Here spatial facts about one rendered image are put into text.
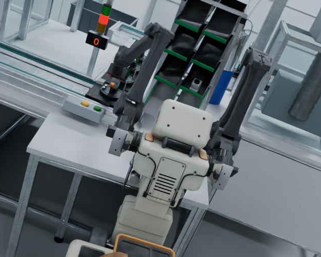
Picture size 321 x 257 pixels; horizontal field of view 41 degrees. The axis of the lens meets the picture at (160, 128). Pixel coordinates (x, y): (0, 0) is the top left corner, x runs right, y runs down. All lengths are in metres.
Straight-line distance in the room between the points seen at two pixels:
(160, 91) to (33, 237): 1.21
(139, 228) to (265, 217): 1.66
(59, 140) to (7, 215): 0.94
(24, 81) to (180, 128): 1.13
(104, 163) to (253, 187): 1.44
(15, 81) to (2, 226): 0.93
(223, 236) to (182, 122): 1.93
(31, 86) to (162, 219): 1.08
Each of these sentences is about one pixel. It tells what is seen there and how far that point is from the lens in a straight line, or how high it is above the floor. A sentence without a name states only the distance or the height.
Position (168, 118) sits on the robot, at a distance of 1.63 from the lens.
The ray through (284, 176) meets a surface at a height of 0.66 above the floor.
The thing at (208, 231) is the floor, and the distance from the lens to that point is 3.43.
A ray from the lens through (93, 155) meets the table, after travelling 2.14.
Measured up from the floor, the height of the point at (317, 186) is 0.68.
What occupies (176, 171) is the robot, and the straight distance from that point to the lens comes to 1.65.
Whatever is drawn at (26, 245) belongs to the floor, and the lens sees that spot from 2.82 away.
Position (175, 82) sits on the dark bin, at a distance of 2.35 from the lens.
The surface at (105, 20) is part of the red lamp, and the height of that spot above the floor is 1.33.
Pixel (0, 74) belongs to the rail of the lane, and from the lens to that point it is 2.53.
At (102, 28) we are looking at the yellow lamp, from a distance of 2.52.
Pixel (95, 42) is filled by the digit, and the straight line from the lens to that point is 2.55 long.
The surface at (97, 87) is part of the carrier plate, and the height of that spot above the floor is 0.97.
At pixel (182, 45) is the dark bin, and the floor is 1.39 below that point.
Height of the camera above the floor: 2.04
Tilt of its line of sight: 27 degrees down
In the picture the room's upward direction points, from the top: 22 degrees clockwise
